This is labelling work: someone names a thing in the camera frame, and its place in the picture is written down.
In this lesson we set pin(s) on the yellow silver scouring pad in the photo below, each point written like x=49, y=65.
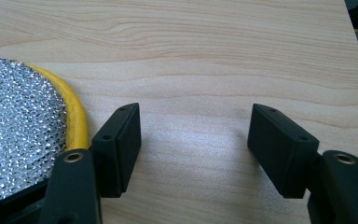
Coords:
x=15, y=124

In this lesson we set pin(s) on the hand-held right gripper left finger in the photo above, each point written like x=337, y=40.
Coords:
x=118, y=152

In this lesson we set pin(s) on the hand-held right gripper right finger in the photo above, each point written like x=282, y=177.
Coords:
x=279, y=149

